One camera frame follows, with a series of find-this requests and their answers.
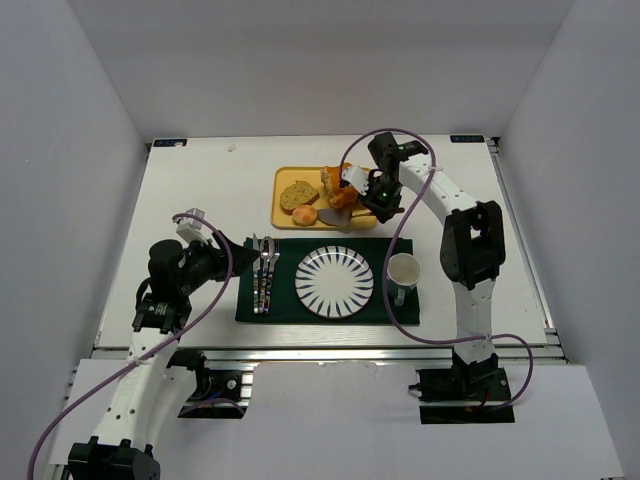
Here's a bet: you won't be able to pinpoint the wooden handled cake server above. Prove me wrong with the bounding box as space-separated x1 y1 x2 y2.
317 208 373 227

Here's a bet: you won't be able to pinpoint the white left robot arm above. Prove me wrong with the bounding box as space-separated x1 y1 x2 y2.
67 227 259 479

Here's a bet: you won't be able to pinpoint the grey blue ceramic mug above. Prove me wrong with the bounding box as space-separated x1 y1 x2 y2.
386 253 422 307

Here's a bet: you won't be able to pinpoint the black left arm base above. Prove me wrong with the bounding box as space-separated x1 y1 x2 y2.
170 350 248 419

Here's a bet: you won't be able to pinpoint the yellow plastic tray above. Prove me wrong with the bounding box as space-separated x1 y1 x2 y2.
270 166 378 231

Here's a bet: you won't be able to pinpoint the aluminium table frame rail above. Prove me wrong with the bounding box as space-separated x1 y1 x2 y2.
94 135 565 365

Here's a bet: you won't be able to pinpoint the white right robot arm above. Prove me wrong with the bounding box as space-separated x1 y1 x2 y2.
357 129 506 368

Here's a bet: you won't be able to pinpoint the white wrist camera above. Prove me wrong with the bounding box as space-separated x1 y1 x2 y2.
173 208 211 245
340 165 369 196

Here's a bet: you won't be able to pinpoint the small round bread roll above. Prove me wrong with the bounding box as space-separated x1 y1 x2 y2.
292 205 317 226

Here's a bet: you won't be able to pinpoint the silver table knife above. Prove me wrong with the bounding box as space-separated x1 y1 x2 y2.
252 234 261 314

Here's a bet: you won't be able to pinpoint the white plate blue stripes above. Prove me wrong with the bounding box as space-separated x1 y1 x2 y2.
294 246 375 320

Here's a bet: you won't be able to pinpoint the sugared braided pastry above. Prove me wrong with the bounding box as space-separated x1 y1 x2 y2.
321 166 359 209

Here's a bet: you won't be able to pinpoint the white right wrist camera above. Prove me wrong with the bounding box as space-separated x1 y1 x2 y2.
340 165 369 196

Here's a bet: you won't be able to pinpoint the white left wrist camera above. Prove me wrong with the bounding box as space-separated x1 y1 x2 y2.
173 208 211 245

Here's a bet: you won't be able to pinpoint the seeded bread slice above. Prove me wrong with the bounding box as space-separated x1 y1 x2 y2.
279 180 319 213

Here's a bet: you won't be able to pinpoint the silver spoon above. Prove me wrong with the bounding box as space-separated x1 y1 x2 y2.
259 236 275 313

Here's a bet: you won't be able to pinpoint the dark green placemat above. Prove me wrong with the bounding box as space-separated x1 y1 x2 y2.
235 237 390 325

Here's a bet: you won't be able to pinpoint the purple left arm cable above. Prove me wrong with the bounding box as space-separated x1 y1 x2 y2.
27 212 247 480

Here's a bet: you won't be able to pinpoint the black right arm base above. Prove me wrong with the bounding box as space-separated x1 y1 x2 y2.
408 368 515 425

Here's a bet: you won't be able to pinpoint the silver fork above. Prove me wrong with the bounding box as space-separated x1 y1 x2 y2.
264 239 280 313

